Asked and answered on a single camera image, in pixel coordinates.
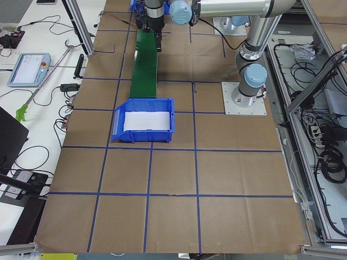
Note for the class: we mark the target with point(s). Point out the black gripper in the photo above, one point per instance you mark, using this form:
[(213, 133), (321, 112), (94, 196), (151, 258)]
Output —
[(156, 24)]

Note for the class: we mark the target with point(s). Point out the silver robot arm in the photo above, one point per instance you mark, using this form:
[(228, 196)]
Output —
[(266, 15)]

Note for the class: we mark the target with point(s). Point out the right blue plastic bin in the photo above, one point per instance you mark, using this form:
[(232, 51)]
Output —
[(132, 5)]

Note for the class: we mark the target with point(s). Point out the blue plastic bin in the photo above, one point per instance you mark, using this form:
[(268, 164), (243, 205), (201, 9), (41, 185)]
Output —
[(143, 105), (132, 5)]

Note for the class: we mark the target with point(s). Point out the green conveyor belt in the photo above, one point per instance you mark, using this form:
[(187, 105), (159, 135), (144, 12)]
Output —
[(144, 77)]

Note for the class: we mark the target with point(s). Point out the left blue plastic bin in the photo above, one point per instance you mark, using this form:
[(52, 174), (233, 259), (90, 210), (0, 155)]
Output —
[(143, 105)]

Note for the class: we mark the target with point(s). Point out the white foam pad left bin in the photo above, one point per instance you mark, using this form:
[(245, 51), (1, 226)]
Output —
[(147, 121)]

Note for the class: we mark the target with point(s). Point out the black power adapter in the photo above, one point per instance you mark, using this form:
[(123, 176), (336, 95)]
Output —
[(69, 87)]

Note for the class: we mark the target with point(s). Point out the teach pendant tablet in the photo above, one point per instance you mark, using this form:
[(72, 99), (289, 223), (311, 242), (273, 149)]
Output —
[(30, 70)]

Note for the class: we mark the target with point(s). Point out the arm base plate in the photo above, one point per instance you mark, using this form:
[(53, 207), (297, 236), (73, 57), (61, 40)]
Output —
[(231, 26), (237, 104)]

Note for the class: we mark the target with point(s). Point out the aluminium frame post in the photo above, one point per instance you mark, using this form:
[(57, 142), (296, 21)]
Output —
[(78, 20)]

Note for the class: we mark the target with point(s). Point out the black handle bar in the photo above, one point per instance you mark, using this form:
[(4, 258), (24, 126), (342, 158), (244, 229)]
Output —
[(78, 68)]

